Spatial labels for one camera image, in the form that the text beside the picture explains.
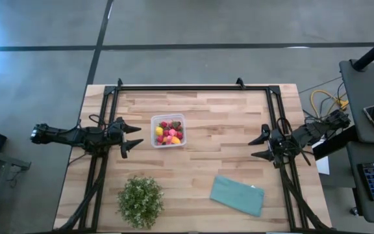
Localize grey side stand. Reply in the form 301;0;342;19
0;146;32;234

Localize black pole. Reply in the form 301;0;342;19
351;31;374;72

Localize teal folded cloth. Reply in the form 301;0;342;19
209;175;266;218

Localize clear plastic container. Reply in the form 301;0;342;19
150;113;188;149

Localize black desk support bar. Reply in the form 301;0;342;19
312;129;353;161

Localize black metal table frame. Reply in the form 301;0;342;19
56;77;334;233

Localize grey desk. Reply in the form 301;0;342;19
338;60;374;225

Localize white paper sheet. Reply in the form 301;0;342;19
316;155;330;176

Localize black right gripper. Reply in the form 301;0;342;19
247;123;287;168

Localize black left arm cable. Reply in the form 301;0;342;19
88;112;123;131

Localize yellow cable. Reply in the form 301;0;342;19
309;90;349;131

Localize green artificial plant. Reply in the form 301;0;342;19
116;176;165;230

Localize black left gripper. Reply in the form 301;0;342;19
107;116;144;160

